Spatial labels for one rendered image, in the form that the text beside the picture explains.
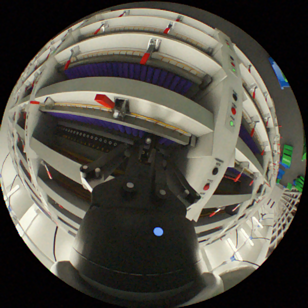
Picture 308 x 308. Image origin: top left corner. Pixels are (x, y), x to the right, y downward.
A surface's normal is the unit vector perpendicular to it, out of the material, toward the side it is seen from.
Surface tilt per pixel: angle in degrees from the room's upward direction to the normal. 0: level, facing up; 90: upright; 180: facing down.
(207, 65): 21
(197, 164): 90
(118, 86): 111
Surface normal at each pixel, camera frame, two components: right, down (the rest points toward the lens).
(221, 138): 0.07, 0.29
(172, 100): 0.18, -0.07
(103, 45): -0.26, 0.96
